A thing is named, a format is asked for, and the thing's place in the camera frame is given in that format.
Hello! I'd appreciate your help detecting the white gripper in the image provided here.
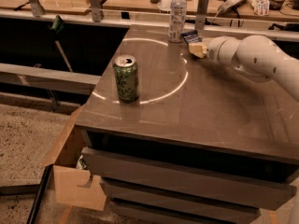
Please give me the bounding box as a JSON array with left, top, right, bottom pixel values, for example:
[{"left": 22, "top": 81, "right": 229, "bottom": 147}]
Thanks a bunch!
[{"left": 189, "top": 36, "right": 240, "bottom": 67}]

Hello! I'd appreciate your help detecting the blue rxbar blueberry bar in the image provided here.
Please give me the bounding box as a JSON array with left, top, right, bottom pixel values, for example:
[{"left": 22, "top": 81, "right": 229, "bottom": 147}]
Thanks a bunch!
[{"left": 181, "top": 30, "right": 202, "bottom": 45}]

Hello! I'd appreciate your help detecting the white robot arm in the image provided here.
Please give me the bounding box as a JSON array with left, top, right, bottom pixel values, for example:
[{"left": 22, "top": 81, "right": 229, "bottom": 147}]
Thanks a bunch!
[{"left": 188, "top": 35, "right": 299, "bottom": 165}]

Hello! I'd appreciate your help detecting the clear plastic water bottle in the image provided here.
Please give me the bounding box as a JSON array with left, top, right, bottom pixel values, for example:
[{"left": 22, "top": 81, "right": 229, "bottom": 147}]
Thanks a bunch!
[{"left": 168, "top": 0, "right": 187, "bottom": 42}]

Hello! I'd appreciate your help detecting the grey handheld device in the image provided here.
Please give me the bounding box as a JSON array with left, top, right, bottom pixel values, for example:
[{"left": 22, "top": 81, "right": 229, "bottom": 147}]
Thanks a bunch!
[{"left": 218, "top": 0, "right": 248, "bottom": 15}]

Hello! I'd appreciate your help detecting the white patterned package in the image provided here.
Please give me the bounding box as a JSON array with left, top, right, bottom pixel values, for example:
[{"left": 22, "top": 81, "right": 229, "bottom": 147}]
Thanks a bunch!
[{"left": 251, "top": 0, "right": 270, "bottom": 16}]

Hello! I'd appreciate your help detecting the green soda can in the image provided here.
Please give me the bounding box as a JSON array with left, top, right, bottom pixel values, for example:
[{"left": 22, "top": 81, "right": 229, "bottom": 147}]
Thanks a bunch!
[{"left": 113, "top": 55, "right": 139, "bottom": 103}]

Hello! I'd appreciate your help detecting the black mesh cup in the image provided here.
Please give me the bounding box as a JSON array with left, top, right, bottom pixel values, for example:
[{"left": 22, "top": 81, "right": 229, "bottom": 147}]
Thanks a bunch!
[{"left": 269, "top": 0, "right": 285, "bottom": 10}]

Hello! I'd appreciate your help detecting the brown cardboard box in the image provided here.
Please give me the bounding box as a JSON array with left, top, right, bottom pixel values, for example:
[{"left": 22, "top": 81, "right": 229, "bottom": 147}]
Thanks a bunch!
[{"left": 42, "top": 107, "right": 107, "bottom": 211}]

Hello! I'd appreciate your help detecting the metal bracket right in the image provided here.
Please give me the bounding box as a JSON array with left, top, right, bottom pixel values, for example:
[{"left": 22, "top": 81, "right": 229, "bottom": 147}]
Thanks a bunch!
[{"left": 194, "top": 0, "right": 209, "bottom": 30}]

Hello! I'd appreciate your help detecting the metal bracket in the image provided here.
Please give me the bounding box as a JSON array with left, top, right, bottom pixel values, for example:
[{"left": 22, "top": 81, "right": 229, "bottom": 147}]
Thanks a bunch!
[
  {"left": 90, "top": 0, "right": 103, "bottom": 22},
  {"left": 194, "top": 0, "right": 209, "bottom": 30},
  {"left": 29, "top": 0, "right": 45, "bottom": 17}
]

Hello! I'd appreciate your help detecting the metal bracket middle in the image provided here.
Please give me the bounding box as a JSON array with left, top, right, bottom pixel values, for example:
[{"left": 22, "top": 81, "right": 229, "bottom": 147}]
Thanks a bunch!
[{"left": 90, "top": 0, "right": 103, "bottom": 22}]

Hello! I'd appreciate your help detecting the green handled tool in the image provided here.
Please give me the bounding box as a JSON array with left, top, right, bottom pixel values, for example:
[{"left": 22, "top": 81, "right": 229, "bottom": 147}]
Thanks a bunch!
[{"left": 50, "top": 15, "right": 74, "bottom": 73}]

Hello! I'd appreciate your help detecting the metal bracket left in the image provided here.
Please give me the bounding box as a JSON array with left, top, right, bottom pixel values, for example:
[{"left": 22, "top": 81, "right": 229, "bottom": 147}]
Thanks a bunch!
[{"left": 29, "top": 0, "right": 45, "bottom": 17}]

